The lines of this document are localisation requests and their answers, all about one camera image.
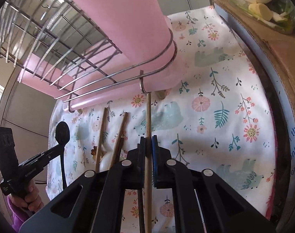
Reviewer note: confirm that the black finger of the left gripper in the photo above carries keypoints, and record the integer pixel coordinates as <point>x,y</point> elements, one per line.
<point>51,154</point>

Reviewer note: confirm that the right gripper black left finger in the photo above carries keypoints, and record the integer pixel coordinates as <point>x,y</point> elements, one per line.
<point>141,160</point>

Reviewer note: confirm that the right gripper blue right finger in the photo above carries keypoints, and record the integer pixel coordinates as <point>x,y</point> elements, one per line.
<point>155,159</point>

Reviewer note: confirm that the black ladle spoon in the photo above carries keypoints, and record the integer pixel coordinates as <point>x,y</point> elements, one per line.
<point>62,136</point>

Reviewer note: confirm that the wooden chopstick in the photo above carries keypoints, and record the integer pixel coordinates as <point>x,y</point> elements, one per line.
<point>118,142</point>
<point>148,168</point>
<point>100,140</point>

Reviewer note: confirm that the left hand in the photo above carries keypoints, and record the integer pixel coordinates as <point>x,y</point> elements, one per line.
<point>32,201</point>

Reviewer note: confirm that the white spoon on mat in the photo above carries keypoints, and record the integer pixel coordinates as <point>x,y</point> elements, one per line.
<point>108,160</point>

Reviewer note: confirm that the floral white cloth mat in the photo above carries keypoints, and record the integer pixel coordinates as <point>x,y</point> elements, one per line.
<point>217,116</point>

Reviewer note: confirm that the pink drip tray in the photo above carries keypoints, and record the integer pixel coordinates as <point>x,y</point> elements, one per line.
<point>81,93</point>

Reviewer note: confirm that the pink cup right side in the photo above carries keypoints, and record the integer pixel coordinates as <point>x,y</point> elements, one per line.
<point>142,33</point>

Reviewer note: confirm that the cardboard shelf board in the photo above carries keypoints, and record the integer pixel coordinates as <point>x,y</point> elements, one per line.
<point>276,54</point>

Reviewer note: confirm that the napa cabbage in bag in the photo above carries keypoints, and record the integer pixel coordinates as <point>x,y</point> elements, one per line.
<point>275,14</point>

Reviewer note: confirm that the metal wire utensil rack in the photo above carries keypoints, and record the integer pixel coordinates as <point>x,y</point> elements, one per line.
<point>60,33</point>

